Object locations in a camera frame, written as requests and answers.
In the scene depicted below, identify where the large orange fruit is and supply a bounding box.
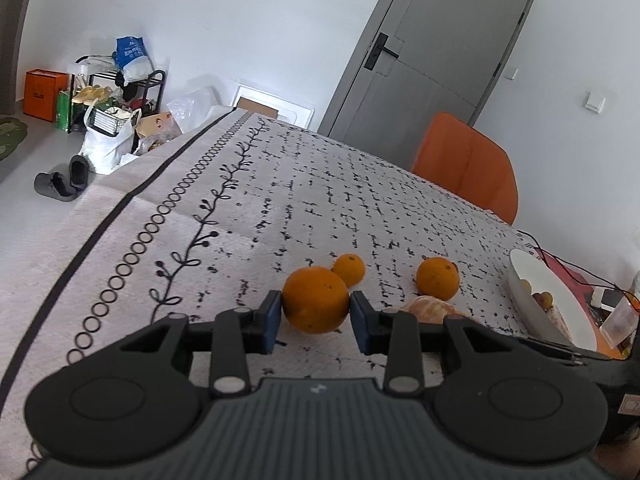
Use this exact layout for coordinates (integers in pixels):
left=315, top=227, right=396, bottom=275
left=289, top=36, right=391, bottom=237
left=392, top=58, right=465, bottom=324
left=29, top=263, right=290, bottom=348
left=282, top=266, right=349, bottom=334

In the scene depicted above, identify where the orange chair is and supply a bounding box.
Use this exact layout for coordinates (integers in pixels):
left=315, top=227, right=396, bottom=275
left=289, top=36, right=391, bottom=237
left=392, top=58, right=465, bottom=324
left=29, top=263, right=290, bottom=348
left=411, top=112, right=518, bottom=224

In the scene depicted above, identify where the black cable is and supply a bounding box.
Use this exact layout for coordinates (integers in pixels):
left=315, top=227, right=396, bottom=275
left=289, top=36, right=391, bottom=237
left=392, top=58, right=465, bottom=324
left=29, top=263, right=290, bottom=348
left=516, top=228, right=637, bottom=306

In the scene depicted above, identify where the white framed board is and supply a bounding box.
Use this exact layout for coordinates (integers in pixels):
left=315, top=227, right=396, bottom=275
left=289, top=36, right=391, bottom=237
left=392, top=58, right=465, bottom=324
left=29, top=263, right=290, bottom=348
left=233, top=84, right=314, bottom=128

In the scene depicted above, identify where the blue white plastic bag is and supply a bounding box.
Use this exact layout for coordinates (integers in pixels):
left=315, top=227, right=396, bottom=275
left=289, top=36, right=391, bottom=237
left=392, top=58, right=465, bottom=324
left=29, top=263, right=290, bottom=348
left=113, top=36, right=153, bottom=84

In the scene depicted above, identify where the brown paper bag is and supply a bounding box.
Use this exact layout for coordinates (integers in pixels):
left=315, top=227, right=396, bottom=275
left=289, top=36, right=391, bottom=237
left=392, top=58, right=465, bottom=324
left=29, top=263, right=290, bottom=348
left=134, top=112, right=182, bottom=156

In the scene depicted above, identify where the round orange right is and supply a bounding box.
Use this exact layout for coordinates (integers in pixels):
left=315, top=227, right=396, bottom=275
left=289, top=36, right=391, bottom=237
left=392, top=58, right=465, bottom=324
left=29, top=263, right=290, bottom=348
left=416, top=257, right=460, bottom=301

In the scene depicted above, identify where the black metal shelf rack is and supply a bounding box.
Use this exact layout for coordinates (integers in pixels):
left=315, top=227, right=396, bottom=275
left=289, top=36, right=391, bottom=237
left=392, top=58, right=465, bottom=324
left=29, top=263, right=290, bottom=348
left=60, top=54, right=167, bottom=133

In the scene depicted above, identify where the grey door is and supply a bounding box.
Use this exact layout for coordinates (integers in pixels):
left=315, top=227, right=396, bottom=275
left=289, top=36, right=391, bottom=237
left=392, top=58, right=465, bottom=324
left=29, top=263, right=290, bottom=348
left=319, top=0, right=534, bottom=169

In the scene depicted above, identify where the patterned white tablecloth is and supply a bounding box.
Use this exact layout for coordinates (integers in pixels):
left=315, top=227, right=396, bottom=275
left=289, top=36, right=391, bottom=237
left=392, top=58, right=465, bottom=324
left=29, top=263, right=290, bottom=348
left=1, top=110, right=527, bottom=479

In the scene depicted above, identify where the orange paper bag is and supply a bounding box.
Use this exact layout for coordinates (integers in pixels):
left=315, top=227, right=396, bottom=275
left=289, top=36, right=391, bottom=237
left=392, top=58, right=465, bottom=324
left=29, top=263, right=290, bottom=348
left=23, top=68, right=70, bottom=122

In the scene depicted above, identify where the white ceramic bowl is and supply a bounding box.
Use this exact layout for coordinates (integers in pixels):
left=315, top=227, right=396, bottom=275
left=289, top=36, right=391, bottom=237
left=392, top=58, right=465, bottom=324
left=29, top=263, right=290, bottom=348
left=508, top=249, right=598, bottom=351

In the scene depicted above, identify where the black door handle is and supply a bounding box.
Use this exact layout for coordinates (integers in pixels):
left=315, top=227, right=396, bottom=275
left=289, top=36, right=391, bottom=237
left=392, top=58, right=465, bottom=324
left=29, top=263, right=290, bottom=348
left=363, top=32, right=399, bottom=70

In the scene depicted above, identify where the dark grey slipper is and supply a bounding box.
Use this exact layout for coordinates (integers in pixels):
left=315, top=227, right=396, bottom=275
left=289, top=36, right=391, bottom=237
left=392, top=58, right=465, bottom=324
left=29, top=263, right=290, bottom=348
left=68, top=154, right=90, bottom=192
left=34, top=171, right=78, bottom=202

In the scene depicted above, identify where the white shopping bag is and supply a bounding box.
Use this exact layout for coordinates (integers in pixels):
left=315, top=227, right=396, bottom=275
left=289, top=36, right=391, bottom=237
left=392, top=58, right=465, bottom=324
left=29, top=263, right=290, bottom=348
left=79, top=104, right=141, bottom=176

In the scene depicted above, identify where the clear plastic cup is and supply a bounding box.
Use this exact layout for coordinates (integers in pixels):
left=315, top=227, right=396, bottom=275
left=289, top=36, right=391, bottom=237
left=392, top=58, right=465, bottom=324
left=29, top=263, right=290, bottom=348
left=600, top=295, right=639, bottom=348

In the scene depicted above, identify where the small wall switch near door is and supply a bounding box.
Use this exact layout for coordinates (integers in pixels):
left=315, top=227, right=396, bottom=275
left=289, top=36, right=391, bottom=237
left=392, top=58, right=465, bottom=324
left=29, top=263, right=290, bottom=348
left=504, top=67, right=518, bottom=80

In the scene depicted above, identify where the white wall switch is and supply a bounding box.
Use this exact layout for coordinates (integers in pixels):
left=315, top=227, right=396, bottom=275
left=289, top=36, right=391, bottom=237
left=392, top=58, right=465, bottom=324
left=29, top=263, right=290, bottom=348
left=584, top=91, right=606, bottom=114

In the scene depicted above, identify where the small orange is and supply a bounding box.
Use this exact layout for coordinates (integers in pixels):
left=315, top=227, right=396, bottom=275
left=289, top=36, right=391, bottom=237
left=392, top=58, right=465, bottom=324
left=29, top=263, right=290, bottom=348
left=332, top=254, right=367, bottom=288

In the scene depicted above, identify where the green box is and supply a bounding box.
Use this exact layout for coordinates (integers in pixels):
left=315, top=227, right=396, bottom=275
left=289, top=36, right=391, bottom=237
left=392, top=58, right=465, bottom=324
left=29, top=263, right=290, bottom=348
left=55, top=90, right=74, bottom=132

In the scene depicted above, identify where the green floor mat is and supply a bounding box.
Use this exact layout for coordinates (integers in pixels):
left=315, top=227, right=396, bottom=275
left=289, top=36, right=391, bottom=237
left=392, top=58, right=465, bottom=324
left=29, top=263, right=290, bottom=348
left=0, top=117, right=28, bottom=160

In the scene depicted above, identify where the peeled pomelo flesh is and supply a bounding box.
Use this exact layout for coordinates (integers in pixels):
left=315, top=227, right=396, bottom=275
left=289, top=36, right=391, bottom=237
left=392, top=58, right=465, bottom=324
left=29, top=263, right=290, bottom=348
left=400, top=296, right=469, bottom=324

